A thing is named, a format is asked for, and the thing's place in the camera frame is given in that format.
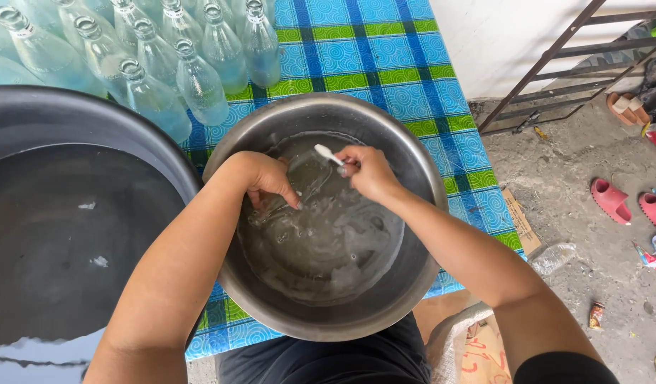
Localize person's left hand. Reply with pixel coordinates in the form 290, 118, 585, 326
225, 151, 303, 211

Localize person's right hand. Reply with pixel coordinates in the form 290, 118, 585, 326
333, 144, 405, 203

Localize white handled brush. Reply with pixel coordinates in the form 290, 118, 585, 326
313, 143, 348, 177

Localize clear glass bottle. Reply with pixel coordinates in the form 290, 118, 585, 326
248, 149, 337, 228

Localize steel wash basin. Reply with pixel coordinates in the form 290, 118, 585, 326
202, 92, 450, 342

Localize blue green checked tablecloth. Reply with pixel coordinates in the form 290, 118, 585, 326
107, 0, 526, 362

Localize brown cardboard piece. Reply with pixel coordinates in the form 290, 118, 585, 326
501, 187, 543, 257

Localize group of empty glass bottles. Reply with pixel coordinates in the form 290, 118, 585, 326
0, 0, 284, 145

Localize person's black shorts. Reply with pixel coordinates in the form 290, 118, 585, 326
215, 311, 433, 384

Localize white woven sack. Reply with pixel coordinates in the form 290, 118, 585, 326
425, 301, 513, 384

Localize crushed clear plastic bottle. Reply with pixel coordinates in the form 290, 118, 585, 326
530, 242, 578, 277

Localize large black plastic tub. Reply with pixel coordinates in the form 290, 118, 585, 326
0, 85, 204, 384

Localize brown metal grille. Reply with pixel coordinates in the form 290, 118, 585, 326
477, 0, 656, 135

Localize pair of tan sandals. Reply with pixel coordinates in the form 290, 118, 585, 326
606, 92, 652, 127

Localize small snack wrapper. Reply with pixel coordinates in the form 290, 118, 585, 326
588, 301, 606, 330

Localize person's black sleeve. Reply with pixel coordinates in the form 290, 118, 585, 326
513, 351, 621, 384

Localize black plastic bag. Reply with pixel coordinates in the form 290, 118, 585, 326
636, 57, 656, 124

